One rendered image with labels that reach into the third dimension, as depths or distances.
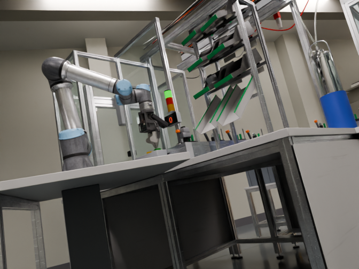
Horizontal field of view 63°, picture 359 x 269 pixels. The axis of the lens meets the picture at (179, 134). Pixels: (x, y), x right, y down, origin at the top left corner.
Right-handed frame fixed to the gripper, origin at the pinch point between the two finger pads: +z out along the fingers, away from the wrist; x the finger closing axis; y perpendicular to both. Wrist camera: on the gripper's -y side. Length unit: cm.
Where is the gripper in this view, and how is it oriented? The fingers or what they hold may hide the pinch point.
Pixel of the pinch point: (156, 145)
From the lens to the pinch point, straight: 161.8
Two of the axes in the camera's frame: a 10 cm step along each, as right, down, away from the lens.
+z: 2.0, 9.6, -1.9
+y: -7.3, 0.1, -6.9
